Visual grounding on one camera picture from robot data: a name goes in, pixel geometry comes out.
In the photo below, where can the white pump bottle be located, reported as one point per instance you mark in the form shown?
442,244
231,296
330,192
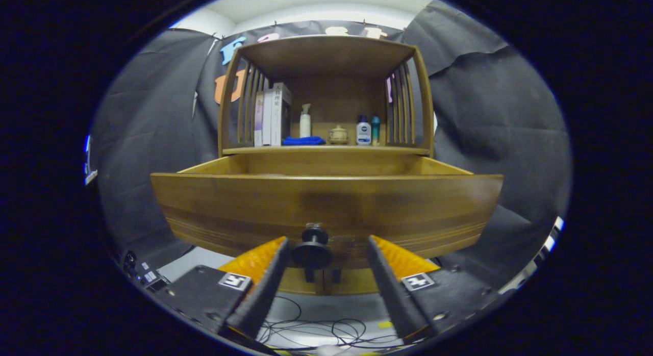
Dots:
305,125

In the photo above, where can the blue folded cloth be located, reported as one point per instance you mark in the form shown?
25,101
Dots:
303,141

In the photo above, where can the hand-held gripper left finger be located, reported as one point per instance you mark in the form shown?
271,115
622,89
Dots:
268,289

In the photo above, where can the wooden cabinet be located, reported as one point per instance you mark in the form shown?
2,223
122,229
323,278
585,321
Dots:
326,55

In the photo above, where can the beige lidded tea cup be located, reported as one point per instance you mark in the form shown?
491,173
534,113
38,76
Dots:
338,135

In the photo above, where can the yellow floor tape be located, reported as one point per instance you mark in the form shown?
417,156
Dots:
385,324

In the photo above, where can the pale purple book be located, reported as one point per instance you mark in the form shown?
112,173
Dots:
257,121

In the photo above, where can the white book with portrait cover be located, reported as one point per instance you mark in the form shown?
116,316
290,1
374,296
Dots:
278,116

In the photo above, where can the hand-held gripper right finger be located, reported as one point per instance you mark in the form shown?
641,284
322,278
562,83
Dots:
390,289

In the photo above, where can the teal slim bottle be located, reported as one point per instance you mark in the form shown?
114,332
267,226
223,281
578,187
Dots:
375,131

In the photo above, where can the wooden countertop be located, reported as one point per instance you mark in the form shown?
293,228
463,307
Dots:
326,150

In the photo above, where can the white lotion bottle blue cap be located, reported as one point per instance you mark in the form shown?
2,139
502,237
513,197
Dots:
363,134

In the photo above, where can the wooden drawer with black knob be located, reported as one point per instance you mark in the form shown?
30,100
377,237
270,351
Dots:
326,203

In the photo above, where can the wooden cabinet door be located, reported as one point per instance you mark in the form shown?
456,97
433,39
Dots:
296,282
357,282

